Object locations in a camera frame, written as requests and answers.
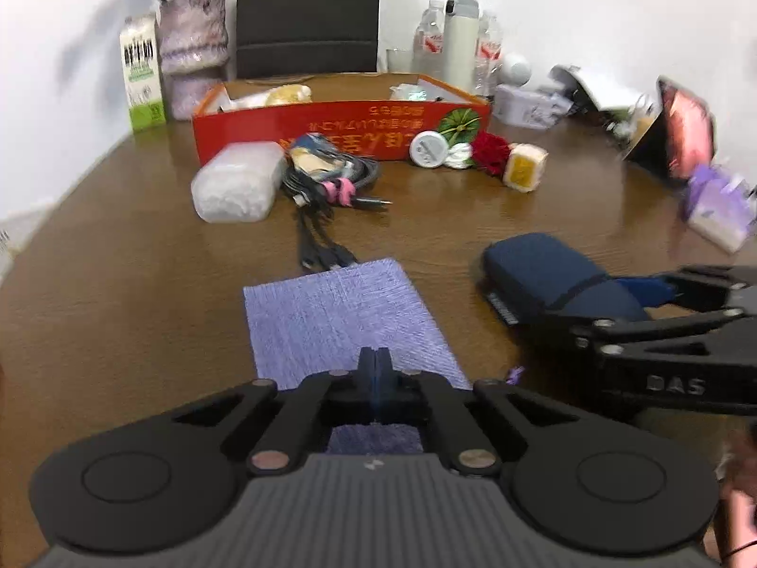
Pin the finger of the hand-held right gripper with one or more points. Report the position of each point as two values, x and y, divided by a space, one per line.
647 291
615 325

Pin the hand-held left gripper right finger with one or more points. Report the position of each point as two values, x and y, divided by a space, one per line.
384 384

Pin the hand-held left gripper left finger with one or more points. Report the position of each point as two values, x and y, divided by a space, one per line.
368 384

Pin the purple cloth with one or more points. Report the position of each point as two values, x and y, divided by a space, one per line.
337 319

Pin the dark blue pouch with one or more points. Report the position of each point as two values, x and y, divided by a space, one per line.
532 266

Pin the white tissue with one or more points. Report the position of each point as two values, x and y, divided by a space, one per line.
458 157

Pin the translucent white plastic container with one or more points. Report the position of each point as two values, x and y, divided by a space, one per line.
236 183

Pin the red cardboard box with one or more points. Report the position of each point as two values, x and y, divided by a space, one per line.
355 124

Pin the person's right forearm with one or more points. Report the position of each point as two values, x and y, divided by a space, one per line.
742 503

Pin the wooden desktop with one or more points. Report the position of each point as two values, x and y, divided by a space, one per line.
148 284

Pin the purple tissue packet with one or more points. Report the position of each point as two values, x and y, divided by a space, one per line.
718 207

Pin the black tablet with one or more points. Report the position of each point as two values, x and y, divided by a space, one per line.
683 130

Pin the yellow snack packet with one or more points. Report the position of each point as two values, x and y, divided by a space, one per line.
523 168

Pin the red rose flower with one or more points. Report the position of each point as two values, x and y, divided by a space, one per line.
491 152

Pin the white tin box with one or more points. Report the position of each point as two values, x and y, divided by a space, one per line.
526 106

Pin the white round lid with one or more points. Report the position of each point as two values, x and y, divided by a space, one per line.
429 149

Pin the small blue yellow packet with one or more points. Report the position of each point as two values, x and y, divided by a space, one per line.
310 151

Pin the white round speaker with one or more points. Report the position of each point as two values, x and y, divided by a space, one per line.
515 70

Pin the clear water bottle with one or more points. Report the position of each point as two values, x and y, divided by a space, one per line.
427 41
491 53

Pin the teal blister packet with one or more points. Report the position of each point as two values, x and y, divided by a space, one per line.
409 93

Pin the yellow bread packet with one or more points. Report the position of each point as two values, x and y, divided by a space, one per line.
288 94

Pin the white thermos bottle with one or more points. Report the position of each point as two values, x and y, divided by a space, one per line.
460 47

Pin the clear glass cup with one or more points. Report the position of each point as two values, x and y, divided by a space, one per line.
399 62

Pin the purple mottled vase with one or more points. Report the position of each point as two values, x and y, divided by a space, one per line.
192 53

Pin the black paper bag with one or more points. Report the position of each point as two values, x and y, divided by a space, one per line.
307 12

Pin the green white milk carton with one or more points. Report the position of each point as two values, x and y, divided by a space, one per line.
142 77

